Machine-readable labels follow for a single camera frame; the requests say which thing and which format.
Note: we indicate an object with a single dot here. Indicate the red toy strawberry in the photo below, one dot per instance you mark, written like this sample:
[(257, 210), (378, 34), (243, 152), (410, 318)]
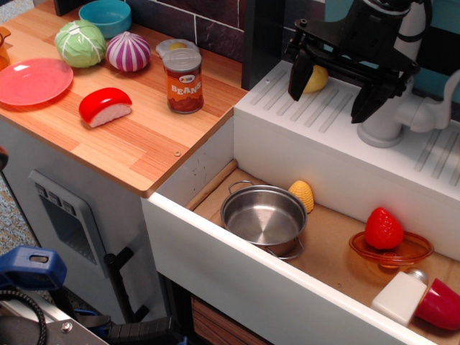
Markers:
[(383, 230)]

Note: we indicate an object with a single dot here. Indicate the yellow toy corn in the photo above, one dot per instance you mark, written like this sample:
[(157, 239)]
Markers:
[(304, 193)]

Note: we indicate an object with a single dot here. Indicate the red white toy sushi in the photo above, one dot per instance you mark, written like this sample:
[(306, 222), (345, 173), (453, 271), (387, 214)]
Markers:
[(104, 105)]

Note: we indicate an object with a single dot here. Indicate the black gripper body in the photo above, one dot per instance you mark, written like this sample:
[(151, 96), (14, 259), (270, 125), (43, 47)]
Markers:
[(360, 44)]

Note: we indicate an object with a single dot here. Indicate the green toy cabbage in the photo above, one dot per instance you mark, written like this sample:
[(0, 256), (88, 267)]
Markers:
[(80, 44)]

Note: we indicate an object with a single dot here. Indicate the orange beans can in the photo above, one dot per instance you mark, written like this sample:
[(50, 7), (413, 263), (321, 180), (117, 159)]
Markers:
[(183, 80)]

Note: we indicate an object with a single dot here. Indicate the teal plastic bowl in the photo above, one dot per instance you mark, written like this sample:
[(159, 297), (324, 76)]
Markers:
[(111, 17)]

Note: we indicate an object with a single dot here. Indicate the white salt shaker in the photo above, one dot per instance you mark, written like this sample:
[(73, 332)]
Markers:
[(399, 299)]

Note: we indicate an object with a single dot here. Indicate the yellow toy potato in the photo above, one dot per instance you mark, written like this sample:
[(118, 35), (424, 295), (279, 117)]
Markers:
[(318, 79)]

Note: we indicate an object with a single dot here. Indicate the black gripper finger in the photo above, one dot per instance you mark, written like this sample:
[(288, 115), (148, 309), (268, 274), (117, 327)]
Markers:
[(374, 93), (301, 72)]

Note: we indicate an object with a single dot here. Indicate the grey toy faucet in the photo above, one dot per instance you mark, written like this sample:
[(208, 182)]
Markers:
[(430, 37)]

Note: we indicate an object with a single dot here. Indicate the toy fried egg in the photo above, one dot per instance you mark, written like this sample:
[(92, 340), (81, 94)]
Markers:
[(172, 44)]

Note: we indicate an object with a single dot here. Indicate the black oven door handle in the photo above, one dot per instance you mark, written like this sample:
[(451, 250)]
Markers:
[(113, 264)]

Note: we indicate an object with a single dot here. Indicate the pink plastic plate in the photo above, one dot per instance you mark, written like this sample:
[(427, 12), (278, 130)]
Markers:
[(34, 81)]

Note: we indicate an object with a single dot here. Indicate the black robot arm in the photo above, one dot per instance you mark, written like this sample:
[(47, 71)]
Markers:
[(360, 46)]

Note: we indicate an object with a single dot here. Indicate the red plastic cup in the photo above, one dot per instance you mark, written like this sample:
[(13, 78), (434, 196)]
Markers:
[(440, 306)]

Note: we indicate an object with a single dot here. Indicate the stainless steel pot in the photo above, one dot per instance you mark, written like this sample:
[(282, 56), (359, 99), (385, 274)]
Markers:
[(266, 216)]

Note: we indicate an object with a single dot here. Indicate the aluminium frame plate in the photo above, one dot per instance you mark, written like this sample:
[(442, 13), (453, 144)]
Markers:
[(28, 324)]

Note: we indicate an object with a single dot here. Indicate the wooden drawer front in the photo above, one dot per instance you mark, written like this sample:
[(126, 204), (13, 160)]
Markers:
[(217, 328)]

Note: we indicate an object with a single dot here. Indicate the orange transparent cup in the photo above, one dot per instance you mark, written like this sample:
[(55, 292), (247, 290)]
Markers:
[(4, 56)]

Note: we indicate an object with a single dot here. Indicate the orange transparent dish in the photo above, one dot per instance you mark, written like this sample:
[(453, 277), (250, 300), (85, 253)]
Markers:
[(413, 249)]

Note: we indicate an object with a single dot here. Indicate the purple striped toy onion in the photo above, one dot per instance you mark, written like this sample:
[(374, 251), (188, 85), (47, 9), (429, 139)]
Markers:
[(128, 52)]

